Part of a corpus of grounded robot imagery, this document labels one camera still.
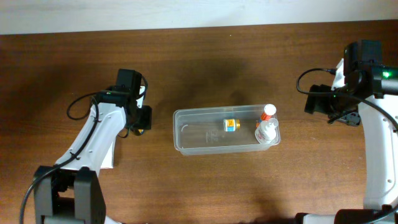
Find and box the orange tube white cap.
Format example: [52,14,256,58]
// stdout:
[256,104,277,127]

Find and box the white green medicine box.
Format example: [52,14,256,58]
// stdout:
[101,139,116,169]

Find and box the white plastic bottle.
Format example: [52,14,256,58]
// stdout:
[254,118,279,144]

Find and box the small gold lid jar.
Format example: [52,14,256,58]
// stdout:
[223,119,241,132]

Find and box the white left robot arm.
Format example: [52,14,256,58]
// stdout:
[19,69,152,224]

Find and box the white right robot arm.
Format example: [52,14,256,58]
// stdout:
[294,40,397,224]

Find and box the clear plastic container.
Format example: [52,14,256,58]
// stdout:
[173,105,281,156]

